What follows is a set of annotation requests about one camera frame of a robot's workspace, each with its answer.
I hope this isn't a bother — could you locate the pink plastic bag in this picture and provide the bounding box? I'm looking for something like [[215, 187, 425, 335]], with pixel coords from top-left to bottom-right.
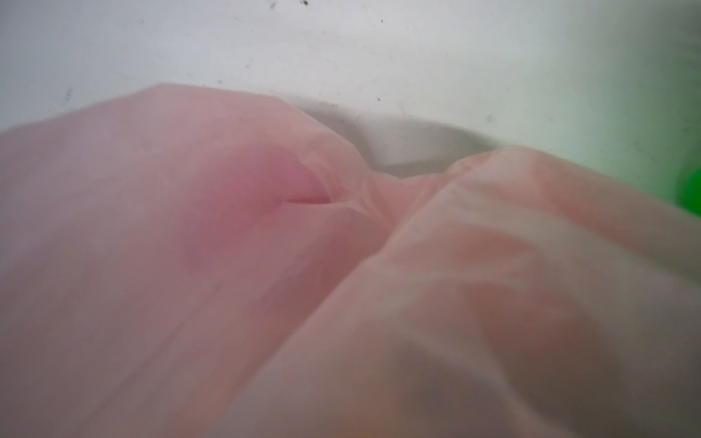
[[1, 85, 700, 437]]

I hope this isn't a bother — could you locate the green plastic basket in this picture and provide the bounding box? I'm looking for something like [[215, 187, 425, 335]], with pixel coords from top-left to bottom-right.
[[677, 164, 701, 216]]

